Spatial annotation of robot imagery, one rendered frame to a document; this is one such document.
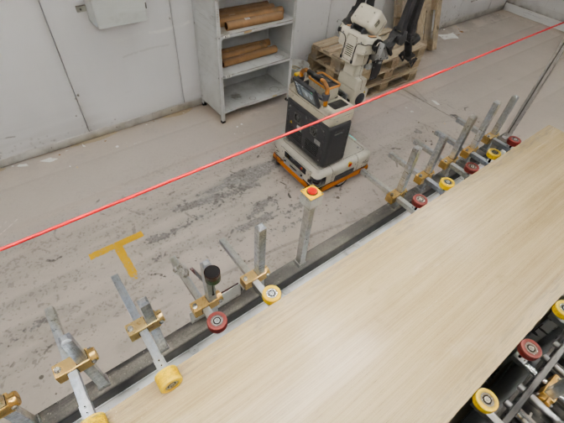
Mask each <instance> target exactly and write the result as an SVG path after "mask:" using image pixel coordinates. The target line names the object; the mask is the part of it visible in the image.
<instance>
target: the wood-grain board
mask: <svg viewBox="0 0 564 423"><path fill-rule="evenodd" d="M563 294H564V132H562V131H561V130H559V129H557V128H554V127H552V126H551V125H548V126H546V127H545V128H543V129H542V130H540V131H539V132H537V133H535V134H534V135H532V136H531V137H529V138H528V139H526V140H525V141H523V142H522V143H520V144H518V145H517V146H515V147H514V148H512V149H511V150H509V151H508V152H506V153H505V154H503V155H501V156H500V157H498V158H497V159H496V160H494V161H492V162H491V163H489V164H487V165H486V166H484V167H483V168H482V169H480V170H478V171H477V172H475V173H474V174H472V175H470V176H469V177H467V178H466V179H465V180H463V181H461V182H460V183H458V184H457V185H455V186H453V187H452V188H451V189H450V190H448V191H446V192H444V193H443V194H441V195H440V196H438V197H437V198H436V199H434V200H433V201H430V202H429V203H427V204H426V205H424V206H423V207H422V208H420V209H419V210H417V211H415V212H413V213H412V214H410V215H409V216H408V217H406V218H405V219H403V220H402V221H400V222H398V223H396V224H395V225H393V226H392V227H391V228H389V229H388V230H386V231H384V232H382V233H381V234H379V235H378V236H377V237H376V238H374V239H372V240H371V241H369V242H367V243H365V244H364V245H363V246H362V247H360V248H358V249H357V250H355V251H353V252H352V253H350V254H349V255H348V256H346V257H345V258H343V259H341V260H340V261H338V262H336V263H335V264H333V265H332V266H331V267H329V268H328V269H326V270H324V271H322V272H321V273H319V274H318V275H317V276H315V277H314V278H312V279H310V280H309V281H307V282H305V283H304V284H303V285H301V286H300V287H298V288H297V289H295V290H293V291H291V292H290V293H289V294H288V295H286V296H284V297H283V298H281V299H280V300H278V301H276V302H275V303H273V304H272V305H270V306H269V307H267V308H266V309H264V310H263V311H260V312H259V313H258V314H257V315H255V316H253V317H252V318H250V319H249V320H247V321H245V322H244V323H243V324H241V325H240V326H238V327H236V328H235V329H233V330H232V331H230V332H229V333H227V334H226V335H224V336H223V337H221V338H219V339H218V340H216V341H215V342H213V343H212V344H210V345H209V346H207V347H205V348H204V349H202V350H201V351H199V352H198V353H196V354H195V355H193V356H192V357H190V358H188V359H187V360H185V361H184V362H183V363H181V364H179V365H178V366H176V367H177V368H178V370H179V372H180V374H181V376H182V378H183V379H182V382H181V383H180V385H179V386H177V387H176V388H175V389H173V390H171V391H170V392H168V393H165V394H162V393H161V392H160V390H159V387H158V385H157V384H156V382H155V381H154V382H152V383H150V384H148V385H147V386H145V387H144V388H142V389H141V390H140V391H138V392H137V393H135V394H133V395H131V396H130V397H128V398H127V399H125V400H124V401H123V402H121V403H119V404H118V405H116V406H114V407H113V408H111V409H110V410H109V411H107V412H106V413H105V414H106V417H107V420H108V422H109V423H448V422H449V421H450V420H451V419H452V417H453V416H454V415H455V414H456V413H457V412H458V411H459V410H460V409H461V408H462V407H463V406H464V405H465V404H466V403H467V401H468V400H469V399H470V398H471V397H472V396H473V394H474V393H475V392H476V391H477V390H478V389H479V388H480V387H481V385H482V384H483V383H484V382H485V381H486V380H487V379H488V377H489V376H490V375H491V374H492V373H493V372H494V370H495V369H496V368H497V367H498V366H499V365H500V364H501V363H502V362H503V361H504V360H505V359H506V358H507V357H508V356H509V354H510V353H511V352H512V351H513V350H514V349H515V347H516V346H517V345H518V344H519V343H520V342H521V341H522V339H523V338H524V337H525V336H526V335H527V334H528V333H529V332H530V330H531V329H532V328H533V327H534V326H535V325H536V323H537V322H538V321H539V320H540V319H541V318H542V317H543V315H545V314H546V313H547V312H548V311H549V310H550V308H551V307H552V306H553V305H554V304H555V303H556V302H557V300H558V299H559V298H560V297H561V296H562V295H563Z"/></svg>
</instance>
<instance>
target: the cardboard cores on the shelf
mask: <svg viewBox="0 0 564 423"><path fill-rule="evenodd" d="M219 17H220V28H221V27H225V30H226V31H229V30H233V29H240V28H245V27H249V26H254V25H258V24H266V23H269V22H273V21H278V20H282V19H283V18H284V8H283V7H282V6H278V7H275V6H274V4H273V3H269V2H268V1H262V2H258V3H249V4H244V5H239V6H234V7H230V8H220V9H219ZM269 45H270V40H269V39H263V40H260V41H255V42H252V43H247V44H241V45H237V46H233V47H229V48H226V49H222V68H225V67H228V66H231V65H236V64H239V63H242V62H245V61H248V60H253V59H256V58H259V57H262V56H266V55H271V54H273V53H276V52H277V51H278V48H277V46H276V45H272V46H269ZM268 46H269V47H268Z"/></svg>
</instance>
